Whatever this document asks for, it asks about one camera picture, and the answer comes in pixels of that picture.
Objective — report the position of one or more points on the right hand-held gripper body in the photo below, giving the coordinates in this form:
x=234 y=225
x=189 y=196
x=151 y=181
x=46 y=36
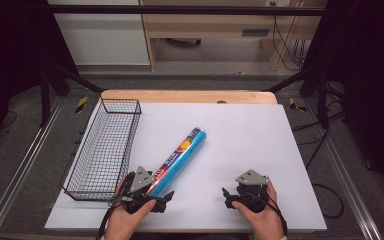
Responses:
x=251 y=191

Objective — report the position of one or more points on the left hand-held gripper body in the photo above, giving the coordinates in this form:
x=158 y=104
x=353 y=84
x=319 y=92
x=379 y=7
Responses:
x=142 y=182

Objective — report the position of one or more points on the blue chip tube can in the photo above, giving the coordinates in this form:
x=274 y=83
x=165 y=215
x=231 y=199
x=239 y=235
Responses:
x=179 y=161

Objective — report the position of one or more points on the person's right hand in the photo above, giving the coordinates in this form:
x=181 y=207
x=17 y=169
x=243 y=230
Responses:
x=263 y=221

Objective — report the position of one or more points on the white table mat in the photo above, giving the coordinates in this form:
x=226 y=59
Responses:
x=233 y=150

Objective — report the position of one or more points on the wooden table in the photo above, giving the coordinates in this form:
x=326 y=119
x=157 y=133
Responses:
x=186 y=96

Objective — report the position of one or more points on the black metal stand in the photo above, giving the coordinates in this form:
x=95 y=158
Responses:
x=45 y=96
x=322 y=100

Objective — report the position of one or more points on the white cabinet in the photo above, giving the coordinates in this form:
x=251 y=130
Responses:
x=103 y=36

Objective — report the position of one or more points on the light wooden desk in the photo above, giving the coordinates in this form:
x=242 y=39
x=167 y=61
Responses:
x=213 y=25

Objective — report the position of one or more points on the black curtain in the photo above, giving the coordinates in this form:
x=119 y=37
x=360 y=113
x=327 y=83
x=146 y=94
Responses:
x=366 y=66
x=10 y=50

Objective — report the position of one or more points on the aluminium floor rail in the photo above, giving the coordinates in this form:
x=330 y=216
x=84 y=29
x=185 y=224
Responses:
x=20 y=166
x=346 y=173

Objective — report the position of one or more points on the black horizontal frame bar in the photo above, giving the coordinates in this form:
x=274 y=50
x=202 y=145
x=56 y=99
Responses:
x=180 y=10

